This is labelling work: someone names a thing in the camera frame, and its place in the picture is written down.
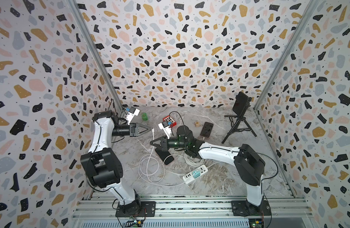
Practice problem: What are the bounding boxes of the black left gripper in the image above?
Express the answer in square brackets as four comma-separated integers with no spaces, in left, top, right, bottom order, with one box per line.
[113,124,151,139]

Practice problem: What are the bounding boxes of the white charging cable with plug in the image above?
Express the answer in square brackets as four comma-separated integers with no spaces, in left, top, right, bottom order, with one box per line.
[137,127,190,187]

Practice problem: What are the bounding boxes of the pink case phone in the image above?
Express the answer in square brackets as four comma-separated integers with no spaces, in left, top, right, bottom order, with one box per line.
[200,122,213,138]
[155,148,174,165]

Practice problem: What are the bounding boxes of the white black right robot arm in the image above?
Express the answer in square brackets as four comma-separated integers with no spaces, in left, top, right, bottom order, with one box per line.
[150,125,265,207]

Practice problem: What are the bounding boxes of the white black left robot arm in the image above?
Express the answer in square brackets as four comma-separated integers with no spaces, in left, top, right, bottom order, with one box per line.
[80,107,151,209]

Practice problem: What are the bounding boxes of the teal plug adapter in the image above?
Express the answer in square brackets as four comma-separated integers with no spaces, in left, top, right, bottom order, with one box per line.
[192,169,201,179]

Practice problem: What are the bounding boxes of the green round toy piece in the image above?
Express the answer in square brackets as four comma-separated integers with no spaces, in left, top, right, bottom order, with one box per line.
[141,113,148,121]

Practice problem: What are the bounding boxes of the red toy block with grid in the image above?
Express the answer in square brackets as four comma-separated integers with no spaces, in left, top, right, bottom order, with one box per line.
[163,116,177,127]

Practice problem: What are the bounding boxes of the white power strip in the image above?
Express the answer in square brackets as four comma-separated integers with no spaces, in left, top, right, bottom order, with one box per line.
[183,165,208,184]

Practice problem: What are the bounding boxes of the green circuit board left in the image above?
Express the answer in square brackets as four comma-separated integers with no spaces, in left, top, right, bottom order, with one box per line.
[124,219,143,228]

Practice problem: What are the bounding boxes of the green circuit board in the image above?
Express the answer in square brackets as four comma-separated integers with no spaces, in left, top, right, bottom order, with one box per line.
[249,218,264,228]
[124,219,143,228]

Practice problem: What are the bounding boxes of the black tripod stand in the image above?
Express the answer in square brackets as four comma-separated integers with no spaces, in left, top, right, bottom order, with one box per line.
[221,114,257,144]

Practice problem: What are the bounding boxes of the black panel on tripod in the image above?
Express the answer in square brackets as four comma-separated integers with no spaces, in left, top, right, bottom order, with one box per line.
[233,92,251,118]

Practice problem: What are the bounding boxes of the green circuit board right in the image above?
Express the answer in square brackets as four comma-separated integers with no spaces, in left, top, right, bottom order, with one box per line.
[249,218,264,228]

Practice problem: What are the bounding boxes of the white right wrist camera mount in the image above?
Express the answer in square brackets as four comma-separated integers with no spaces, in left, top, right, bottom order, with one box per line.
[158,121,173,139]

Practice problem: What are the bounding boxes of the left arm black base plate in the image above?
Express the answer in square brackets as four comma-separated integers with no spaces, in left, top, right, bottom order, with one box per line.
[116,201,156,218]

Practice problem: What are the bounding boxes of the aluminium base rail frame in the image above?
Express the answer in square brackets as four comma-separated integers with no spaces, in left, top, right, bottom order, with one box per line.
[70,192,318,228]

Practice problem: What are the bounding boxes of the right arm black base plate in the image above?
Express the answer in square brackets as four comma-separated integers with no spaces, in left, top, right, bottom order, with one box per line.
[231,200,271,217]

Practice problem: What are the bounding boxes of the aluminium corner frame post left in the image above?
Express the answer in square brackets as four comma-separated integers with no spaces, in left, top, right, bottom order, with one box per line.
[66,0,124,113]

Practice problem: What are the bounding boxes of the aluminium corner frame post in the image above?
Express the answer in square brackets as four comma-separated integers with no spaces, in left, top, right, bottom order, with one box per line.
[253,0,319,112]
[66,0,124,113]

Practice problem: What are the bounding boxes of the aluminium corner frame post right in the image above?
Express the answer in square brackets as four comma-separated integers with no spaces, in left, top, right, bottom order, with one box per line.
[253,0,319,112]

